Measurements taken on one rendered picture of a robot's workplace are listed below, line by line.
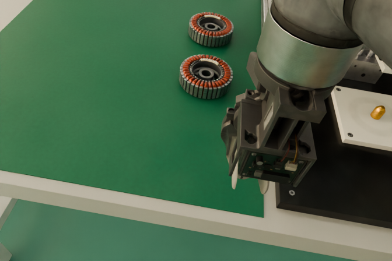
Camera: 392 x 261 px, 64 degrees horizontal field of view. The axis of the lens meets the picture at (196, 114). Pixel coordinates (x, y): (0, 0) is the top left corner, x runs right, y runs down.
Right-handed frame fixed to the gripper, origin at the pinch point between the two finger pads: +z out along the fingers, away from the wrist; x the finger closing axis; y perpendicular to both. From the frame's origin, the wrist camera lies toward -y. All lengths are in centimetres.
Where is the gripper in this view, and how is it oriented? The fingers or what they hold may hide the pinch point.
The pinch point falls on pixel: (243, 167)
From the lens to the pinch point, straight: 44.0
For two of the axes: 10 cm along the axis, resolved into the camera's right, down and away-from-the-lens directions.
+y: -1.2, 7.3, -6.7
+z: -1.2, 6.6, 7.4
